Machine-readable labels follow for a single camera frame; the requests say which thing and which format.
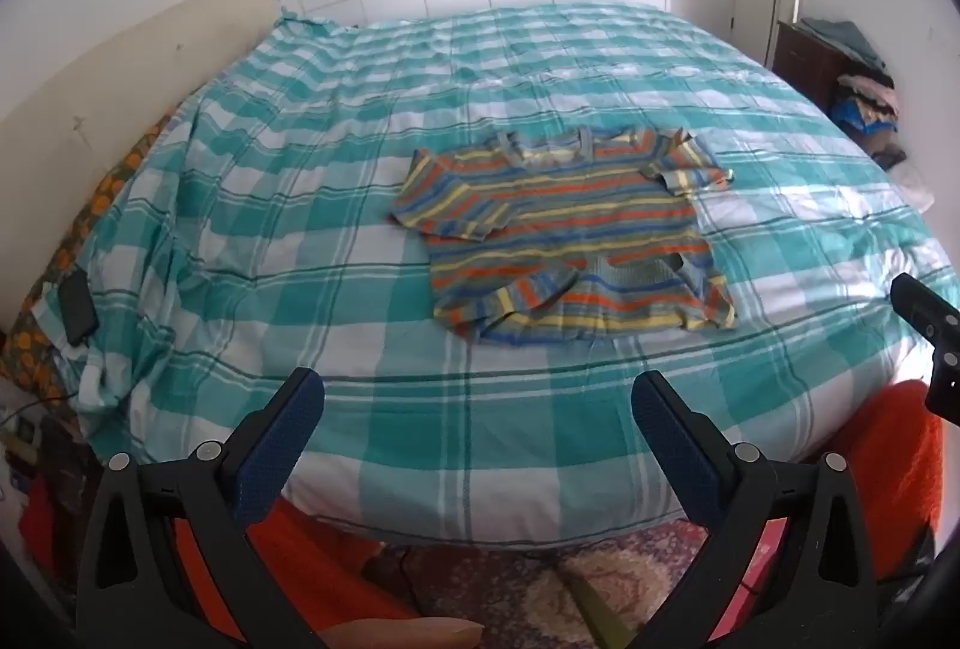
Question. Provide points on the white cloth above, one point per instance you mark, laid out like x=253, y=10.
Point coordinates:
x=915, y=184

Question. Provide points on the person's bare knee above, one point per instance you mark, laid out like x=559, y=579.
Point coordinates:
x=405, y=635

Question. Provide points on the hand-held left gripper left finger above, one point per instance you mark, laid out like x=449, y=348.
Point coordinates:
x=274, y=461

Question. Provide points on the cream headboard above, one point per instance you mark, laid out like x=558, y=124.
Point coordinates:
x=112, y=64

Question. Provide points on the grey-green folded cloth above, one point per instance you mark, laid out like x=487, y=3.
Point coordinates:
x=844, y=38

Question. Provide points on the striped knit shirt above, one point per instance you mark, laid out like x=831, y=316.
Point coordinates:
x=570, y=229

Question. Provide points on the dark wooden nightstand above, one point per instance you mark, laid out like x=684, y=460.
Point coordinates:
x=806, y=64

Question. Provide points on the patterned rug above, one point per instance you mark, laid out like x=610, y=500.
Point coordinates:
x=487, y=581

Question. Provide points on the teal checked blanket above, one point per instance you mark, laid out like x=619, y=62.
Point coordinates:
x=300, y=244

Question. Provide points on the black phone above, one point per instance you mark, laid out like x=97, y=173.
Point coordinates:
x=77, y=308

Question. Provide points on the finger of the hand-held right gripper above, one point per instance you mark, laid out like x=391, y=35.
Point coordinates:
x=926, y=311

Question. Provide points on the orange bed cover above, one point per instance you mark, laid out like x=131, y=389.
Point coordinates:
x=892, y=469

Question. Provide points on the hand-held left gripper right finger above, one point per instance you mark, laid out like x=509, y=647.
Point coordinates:
x=679, y=454

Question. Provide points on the orange floral sheet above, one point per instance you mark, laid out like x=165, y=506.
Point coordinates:
x=97, y=199

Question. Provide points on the pile of clothes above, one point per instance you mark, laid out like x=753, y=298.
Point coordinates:
x=866, y=113

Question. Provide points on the yellow-green strip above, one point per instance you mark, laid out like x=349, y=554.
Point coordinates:
x=596, y=611

